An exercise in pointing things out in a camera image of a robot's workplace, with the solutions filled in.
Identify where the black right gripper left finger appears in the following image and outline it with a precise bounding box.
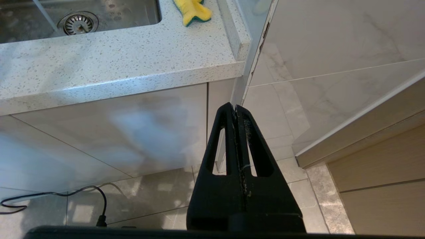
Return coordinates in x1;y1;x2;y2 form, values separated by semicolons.
187;102;248;231

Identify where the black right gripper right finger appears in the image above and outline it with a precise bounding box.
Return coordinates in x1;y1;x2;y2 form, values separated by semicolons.
236;106;306;232

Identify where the yellow and green sponge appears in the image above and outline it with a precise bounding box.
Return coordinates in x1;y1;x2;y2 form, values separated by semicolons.
173;0;212;27

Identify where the stainless steel sink basin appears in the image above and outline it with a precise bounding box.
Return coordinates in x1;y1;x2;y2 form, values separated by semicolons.
0;0;162;43

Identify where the metal sink drain strainer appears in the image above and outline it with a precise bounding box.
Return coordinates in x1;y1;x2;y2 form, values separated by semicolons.
57;12;99;36

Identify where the narrow grey cabinet panel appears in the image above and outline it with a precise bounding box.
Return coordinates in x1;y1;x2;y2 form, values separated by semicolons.
207;78;237;172

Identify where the light grey cabinet door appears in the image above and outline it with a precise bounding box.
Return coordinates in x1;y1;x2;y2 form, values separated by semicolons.
0;116;133;194
10;83;207;178

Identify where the beige wooden cabinet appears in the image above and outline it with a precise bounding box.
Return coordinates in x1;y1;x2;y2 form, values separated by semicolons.
294;70;425;239

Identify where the thin black power cable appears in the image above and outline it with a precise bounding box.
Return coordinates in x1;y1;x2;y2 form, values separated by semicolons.
0;186;108;227

